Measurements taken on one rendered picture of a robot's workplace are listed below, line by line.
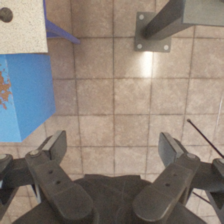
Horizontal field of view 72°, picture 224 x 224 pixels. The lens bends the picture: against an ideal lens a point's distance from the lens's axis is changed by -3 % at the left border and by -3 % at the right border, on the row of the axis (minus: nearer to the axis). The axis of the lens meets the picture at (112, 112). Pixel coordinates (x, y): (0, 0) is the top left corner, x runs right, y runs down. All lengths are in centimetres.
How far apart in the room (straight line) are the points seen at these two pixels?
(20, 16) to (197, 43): 129
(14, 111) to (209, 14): 95
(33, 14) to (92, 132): 112
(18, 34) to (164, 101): 121
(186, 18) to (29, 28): 55
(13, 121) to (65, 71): 66
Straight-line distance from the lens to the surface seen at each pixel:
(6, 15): 77
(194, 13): 55
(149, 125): 156
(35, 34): 73
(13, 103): 99
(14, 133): 106
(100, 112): 148
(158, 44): 145
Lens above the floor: 141
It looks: 73 degrees down
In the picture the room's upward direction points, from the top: 178 degrees counter-clockwise
